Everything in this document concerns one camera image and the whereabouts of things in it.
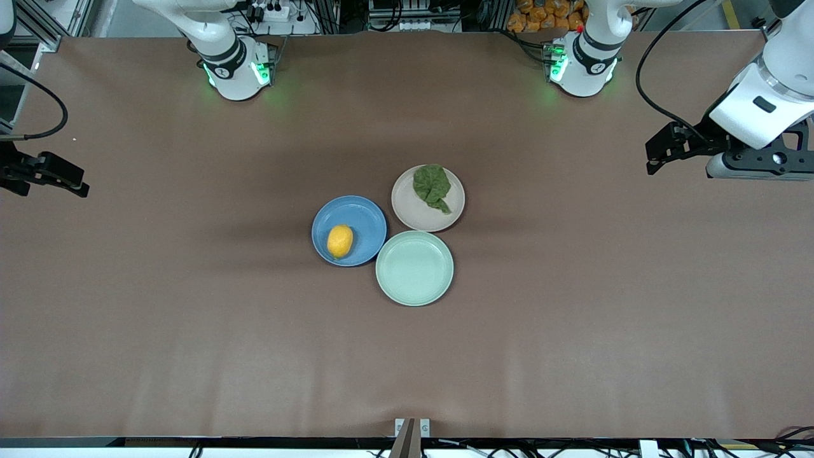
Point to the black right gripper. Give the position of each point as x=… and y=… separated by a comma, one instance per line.
x=14, y=168

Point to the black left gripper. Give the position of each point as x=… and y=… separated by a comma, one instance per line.
x=707, y=134

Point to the green lettuce leaf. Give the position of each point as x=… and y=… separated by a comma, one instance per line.
x=432, y=184

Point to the yellow lemon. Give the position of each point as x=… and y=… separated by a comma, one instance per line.
x=340, y=242

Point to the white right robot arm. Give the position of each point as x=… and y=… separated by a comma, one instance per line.
x=232, y=63

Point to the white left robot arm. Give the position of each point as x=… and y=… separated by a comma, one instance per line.
x=591, y=57

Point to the orange snack packets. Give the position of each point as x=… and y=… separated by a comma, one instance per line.
x=540, y=16

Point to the beige plate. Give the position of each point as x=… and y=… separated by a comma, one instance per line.
x=407, y=210

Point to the white power strip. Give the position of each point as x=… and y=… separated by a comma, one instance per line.
x=273, y=9

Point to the pale green plate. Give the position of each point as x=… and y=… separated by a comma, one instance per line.
x=414, y=268

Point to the metal rack equipment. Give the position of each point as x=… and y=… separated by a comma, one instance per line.
x=413, y=16

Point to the small white box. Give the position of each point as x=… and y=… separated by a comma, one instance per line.
x=648, y=449

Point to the blue plate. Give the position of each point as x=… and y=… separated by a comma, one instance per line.
x=365, y=216

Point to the white metal bracket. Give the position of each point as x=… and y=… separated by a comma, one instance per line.
x=425, y=427

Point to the brown camera pole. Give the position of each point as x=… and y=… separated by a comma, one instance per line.
x=407, y=443

